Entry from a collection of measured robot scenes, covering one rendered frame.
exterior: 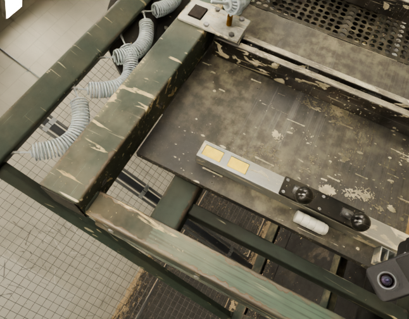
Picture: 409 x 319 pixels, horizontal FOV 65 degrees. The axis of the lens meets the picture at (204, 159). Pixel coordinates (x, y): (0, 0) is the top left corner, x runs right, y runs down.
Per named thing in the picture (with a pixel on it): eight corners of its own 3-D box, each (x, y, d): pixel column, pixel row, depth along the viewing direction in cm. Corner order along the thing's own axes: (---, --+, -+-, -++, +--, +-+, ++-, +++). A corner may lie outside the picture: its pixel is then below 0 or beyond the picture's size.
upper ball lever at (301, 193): (301, 200, 77) (310, 209, 63) (286, 193, 77) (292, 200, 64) (308, 187, 76) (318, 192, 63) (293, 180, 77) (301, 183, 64)
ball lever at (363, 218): (349, 223, 75) (368, 237, 62) (333, 216, 75) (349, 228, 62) (356, 209, 75) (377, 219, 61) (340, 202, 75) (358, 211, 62)
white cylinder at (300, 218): (291, 222, 77) (322, 237, 76) (295, 219, 75) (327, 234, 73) (295, 212, 79) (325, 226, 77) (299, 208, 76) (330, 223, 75)
